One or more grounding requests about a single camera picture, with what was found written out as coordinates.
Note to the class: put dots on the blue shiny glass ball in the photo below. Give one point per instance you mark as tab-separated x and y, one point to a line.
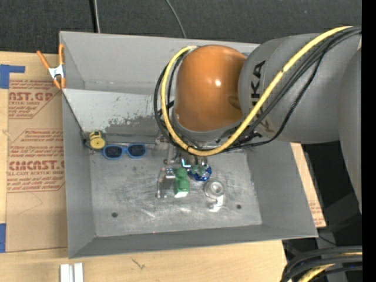
202	175

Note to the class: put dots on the clear glass cup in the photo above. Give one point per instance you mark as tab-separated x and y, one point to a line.
215	190

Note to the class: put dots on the yellow round tape measure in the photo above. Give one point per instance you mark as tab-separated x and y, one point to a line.
97	141

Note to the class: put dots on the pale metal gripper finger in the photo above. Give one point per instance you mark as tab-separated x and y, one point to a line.
169	178
160	187

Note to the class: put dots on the brown cardboard board red print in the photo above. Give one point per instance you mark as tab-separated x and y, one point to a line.
32	187

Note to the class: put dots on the grey metal bin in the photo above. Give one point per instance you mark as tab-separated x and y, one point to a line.
123	192

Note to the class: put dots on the blue sunglasses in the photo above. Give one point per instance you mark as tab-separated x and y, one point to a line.
123	151

